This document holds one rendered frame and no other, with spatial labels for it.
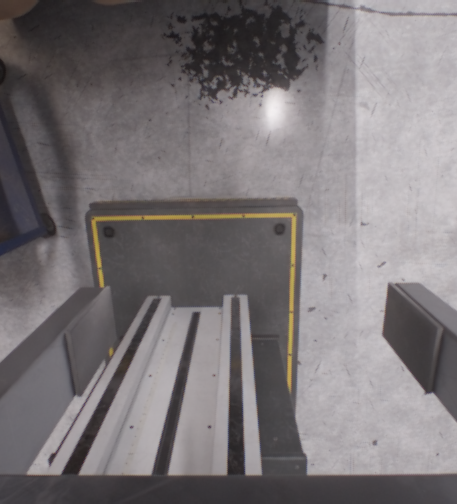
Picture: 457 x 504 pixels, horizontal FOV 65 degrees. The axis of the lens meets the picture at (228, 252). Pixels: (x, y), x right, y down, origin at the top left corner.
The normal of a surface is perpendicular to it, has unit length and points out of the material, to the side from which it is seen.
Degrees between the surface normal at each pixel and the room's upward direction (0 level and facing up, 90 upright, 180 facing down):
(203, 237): 0
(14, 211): 0
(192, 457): 90
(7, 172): 0
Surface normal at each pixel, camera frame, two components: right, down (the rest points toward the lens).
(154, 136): -0.02, 0.29
